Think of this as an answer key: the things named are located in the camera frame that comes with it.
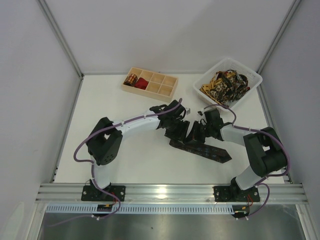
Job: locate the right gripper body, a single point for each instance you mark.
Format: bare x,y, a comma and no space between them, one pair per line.
203,130

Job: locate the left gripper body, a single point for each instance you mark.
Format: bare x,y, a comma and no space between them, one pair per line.
176,127

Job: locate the brown blue-flowered tie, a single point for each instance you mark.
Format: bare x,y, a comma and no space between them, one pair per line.
203,150

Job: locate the white plastic basket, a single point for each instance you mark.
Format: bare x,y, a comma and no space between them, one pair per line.
254,80

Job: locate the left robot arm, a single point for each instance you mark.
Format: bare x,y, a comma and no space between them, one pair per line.
107,136

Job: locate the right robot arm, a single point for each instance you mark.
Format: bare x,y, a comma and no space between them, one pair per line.
266,154

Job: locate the wooden compartment box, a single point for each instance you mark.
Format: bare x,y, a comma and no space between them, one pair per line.
161,86

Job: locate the rolled red tie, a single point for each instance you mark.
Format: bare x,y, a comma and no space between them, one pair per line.
141,84

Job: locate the yellow patterned tie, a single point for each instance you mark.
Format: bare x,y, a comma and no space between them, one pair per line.
221,87

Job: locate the rolled brown patterned tie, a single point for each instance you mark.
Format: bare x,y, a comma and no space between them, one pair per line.
131,80

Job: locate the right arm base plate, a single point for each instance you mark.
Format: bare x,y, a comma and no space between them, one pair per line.
225,193

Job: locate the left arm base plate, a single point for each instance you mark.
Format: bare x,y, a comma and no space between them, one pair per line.
91,194

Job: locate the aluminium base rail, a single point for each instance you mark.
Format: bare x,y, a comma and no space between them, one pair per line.
171,193

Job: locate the white slotted cable duct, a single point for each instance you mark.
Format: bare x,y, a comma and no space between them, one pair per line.
68,208

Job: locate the right aluminium frame post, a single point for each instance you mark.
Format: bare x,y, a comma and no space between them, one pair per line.
281,30

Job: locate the aluminium frame post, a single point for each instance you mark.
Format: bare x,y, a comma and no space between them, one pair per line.
281,30
44,7

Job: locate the left aluminium frame post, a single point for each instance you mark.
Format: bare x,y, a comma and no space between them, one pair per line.
44,7

